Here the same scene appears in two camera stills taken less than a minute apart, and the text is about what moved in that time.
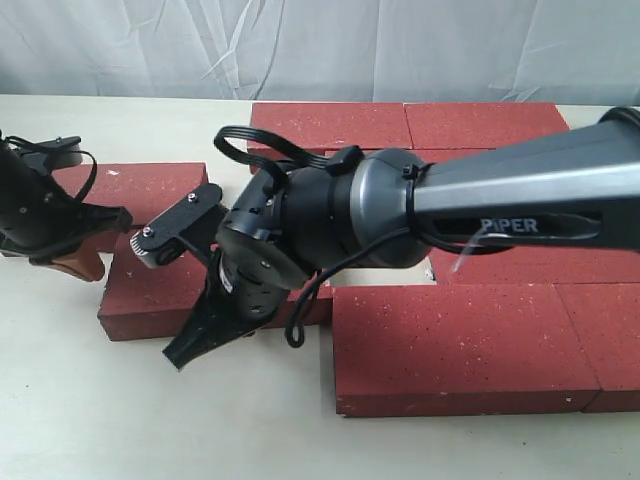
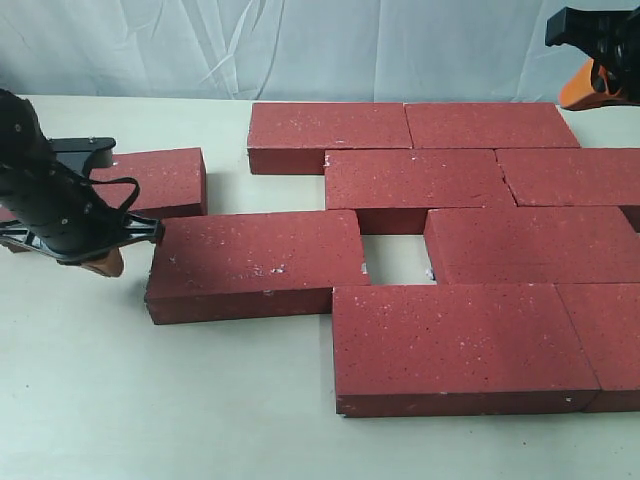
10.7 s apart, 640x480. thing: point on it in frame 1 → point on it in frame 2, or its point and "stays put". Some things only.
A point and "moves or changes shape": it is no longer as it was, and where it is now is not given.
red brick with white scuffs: [163, 303] moves or changes shape
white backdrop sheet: [532, 52] stays put
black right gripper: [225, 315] → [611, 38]
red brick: [606, 319] stays put
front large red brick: [457, 349] stays put
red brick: [481, 125] stays put
